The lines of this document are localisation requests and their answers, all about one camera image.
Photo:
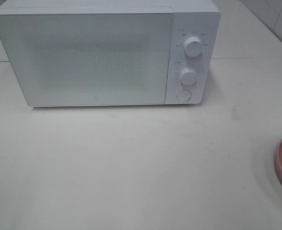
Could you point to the round white door button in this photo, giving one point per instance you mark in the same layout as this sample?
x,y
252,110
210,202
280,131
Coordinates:
x,y
184,95

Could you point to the white round knob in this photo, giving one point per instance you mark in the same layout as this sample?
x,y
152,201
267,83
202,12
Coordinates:
x,y
188,76
193,46

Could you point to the white microwave door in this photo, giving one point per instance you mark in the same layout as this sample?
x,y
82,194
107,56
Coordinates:
x,y
82,60

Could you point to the white microwave oven body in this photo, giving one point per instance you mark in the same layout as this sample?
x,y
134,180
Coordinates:
x,y
190,17

